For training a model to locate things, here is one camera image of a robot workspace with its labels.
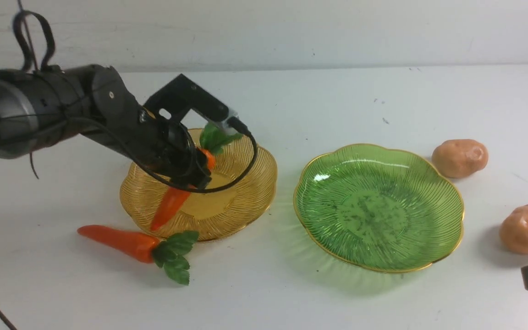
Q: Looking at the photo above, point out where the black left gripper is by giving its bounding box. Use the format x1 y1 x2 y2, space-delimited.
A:
84 79 211 189

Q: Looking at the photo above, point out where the orange toy carrot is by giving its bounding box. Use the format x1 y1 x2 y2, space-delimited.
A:
77 224 199 286
149 123 242 231

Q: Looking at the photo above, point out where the amber ribbed glass plate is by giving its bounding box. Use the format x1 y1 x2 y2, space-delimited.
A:
120 147 277 242

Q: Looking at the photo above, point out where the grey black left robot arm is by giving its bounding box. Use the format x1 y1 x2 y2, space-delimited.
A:
0 65 228 189

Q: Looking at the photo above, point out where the green ribbed glass plate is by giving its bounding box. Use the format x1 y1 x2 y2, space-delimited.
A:
292 143 465 274

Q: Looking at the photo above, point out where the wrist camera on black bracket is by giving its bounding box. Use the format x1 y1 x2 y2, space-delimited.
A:
143 74 252 136

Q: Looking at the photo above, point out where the black camera cable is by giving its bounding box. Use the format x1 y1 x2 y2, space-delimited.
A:
0 9 259 330

